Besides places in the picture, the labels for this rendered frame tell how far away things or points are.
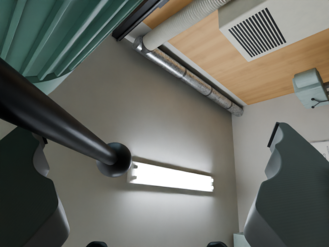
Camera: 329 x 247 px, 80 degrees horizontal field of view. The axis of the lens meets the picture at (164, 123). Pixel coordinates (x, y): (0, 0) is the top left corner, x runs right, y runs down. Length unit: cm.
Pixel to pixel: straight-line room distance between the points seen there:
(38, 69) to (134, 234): 177
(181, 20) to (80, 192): 153
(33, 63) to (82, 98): 153
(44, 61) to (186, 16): 164
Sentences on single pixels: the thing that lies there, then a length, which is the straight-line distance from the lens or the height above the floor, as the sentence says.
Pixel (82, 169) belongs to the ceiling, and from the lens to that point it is 161.
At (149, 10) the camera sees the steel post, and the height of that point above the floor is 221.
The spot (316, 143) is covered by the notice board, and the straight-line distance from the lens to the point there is 310.
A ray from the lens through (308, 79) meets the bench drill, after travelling 225.
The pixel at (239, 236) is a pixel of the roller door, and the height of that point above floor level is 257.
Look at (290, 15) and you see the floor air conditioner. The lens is 176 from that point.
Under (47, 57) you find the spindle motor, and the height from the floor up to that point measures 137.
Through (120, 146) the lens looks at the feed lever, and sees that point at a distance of 20.
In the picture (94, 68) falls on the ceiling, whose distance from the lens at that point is 186.
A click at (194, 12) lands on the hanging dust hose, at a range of 176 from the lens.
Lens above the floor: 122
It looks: 43 degrees up
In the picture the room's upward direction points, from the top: 107 degrees counter-clockwise
